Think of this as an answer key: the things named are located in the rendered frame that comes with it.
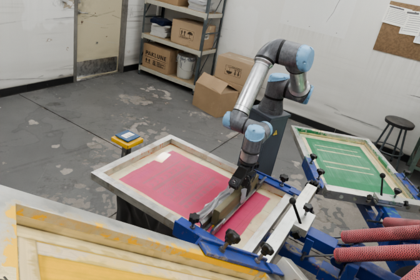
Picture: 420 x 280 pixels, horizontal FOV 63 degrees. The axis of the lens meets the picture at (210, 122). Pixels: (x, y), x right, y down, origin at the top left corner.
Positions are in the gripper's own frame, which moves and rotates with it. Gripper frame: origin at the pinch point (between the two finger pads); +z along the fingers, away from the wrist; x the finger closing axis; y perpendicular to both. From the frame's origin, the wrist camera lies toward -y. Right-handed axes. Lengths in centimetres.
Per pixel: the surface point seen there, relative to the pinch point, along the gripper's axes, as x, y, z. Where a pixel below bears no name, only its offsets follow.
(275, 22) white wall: 144, 380, -33
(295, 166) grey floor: 25, 241, 101
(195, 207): 13.3, -11.2, 5.3
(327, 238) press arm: -40.2, 0.4, -3.3
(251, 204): -4.5, 9.4, 5.3
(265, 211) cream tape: -12.0, 9.3, 5.3
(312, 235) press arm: -34.8, -2.3, -3.3
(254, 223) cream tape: -11.3, -2.2, 5.3
